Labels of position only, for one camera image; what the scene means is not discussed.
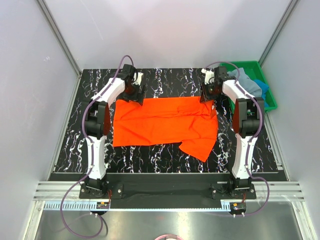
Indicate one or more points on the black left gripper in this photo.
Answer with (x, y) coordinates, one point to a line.
(137, 97)

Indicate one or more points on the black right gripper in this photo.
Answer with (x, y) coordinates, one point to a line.
(211, 97)

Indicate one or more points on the orange t shirt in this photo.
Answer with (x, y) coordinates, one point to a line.
(184, 120)

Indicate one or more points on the grey-blue t shirt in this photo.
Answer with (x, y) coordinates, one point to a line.
(249, 85)

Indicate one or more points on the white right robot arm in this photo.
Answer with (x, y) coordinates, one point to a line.
(247, 122)

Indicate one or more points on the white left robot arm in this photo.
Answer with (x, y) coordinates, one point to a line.
(96, 124)

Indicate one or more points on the blue t shirt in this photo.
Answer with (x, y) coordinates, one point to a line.
(264, 88)

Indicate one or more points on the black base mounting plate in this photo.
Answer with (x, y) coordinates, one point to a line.
(124, 185)

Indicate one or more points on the left connector box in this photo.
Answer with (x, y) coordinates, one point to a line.
(103, 204)

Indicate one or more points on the connector box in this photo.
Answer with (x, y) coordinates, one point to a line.
(238, 208)
(103, 204)

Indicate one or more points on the right connector box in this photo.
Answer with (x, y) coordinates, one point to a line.
(238, 208)

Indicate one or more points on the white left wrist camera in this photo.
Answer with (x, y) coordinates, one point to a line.
(138, 79)

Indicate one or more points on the left aluminium corner post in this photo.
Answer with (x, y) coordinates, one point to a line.
(44, 8)

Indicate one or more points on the aluminium corner post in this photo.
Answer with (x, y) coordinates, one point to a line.
(278, 30)
(44, 8)

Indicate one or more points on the aluminium frame rail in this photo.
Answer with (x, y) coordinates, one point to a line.
(65, 195)

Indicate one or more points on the right aluminium corner post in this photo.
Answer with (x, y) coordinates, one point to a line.
(278, 30)

